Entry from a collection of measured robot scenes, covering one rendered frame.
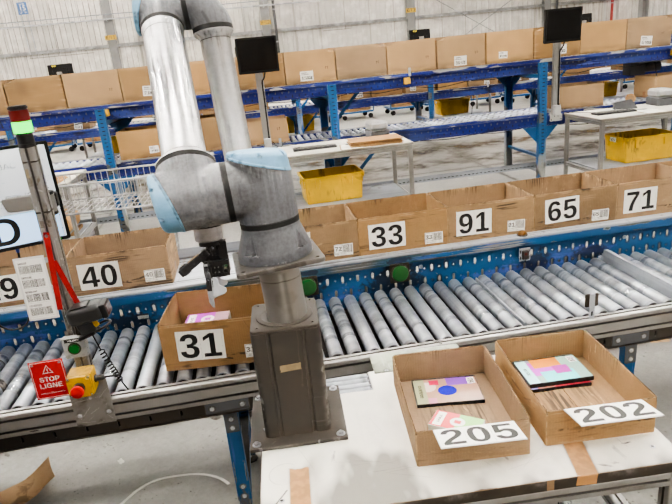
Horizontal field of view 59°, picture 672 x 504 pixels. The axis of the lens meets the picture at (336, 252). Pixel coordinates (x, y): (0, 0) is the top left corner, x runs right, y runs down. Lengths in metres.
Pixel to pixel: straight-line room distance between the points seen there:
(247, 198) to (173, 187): 0.17
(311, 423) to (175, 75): 0.98
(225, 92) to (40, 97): 5.48
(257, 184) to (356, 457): 0.73
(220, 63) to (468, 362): 1.14
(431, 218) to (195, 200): 1.35
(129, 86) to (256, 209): 5.60
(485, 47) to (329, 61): 1.84
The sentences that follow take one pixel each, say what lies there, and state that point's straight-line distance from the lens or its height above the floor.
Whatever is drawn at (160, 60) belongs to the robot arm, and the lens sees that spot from 1.68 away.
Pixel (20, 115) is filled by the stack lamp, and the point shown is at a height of 1.64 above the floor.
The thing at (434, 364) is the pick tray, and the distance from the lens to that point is 1.84.
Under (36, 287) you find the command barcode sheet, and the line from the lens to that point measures 1.95.
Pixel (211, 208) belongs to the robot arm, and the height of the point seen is 1.40.
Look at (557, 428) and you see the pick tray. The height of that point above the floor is 0.80.
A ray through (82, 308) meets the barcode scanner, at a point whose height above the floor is 1.08.
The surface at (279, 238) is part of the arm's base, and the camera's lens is 1.44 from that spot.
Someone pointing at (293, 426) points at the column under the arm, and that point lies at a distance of 1.66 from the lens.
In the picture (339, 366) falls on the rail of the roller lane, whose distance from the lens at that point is 2.03.
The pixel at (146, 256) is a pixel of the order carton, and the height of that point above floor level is 1.01.
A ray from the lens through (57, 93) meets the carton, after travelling 7.13.
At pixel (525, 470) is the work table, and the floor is 0.75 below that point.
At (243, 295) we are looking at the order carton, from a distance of 2.28.
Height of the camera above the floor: 1.73
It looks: 19 degrees down
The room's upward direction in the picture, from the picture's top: 6 degrees counter-clockwise
